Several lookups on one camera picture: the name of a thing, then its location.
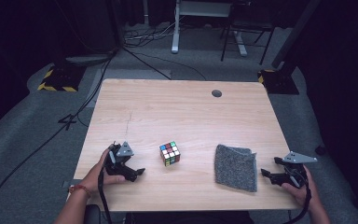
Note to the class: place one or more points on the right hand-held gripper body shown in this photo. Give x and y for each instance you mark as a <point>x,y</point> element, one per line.
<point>296,158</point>

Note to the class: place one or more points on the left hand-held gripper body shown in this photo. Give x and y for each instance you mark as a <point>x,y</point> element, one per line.
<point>125,150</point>

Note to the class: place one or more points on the grey fluffy cloth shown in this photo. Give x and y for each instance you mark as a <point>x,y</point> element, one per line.
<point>235,168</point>

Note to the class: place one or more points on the multicoloured puzzle cube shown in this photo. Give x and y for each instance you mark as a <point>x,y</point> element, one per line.
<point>169,153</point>

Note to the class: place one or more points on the person's left hand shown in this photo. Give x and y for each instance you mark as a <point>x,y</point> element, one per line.
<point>94,179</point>

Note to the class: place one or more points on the person's right hand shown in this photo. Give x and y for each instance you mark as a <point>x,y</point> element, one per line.
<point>304,194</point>

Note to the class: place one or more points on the person's dark clothing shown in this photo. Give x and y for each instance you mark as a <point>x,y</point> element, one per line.
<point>189,217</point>

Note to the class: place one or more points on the black yellow striped stand base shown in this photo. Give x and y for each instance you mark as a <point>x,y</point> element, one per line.
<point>60,79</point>
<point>278,82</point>

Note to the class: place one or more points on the grey table grommet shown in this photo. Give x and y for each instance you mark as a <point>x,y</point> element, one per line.
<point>216,93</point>

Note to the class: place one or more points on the dark slanted stand pole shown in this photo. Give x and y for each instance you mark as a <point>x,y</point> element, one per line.
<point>295,34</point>

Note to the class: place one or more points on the black chair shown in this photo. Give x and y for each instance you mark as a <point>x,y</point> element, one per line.
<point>248,25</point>

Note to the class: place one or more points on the white desk frame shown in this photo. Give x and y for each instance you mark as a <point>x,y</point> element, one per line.
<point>175,28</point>

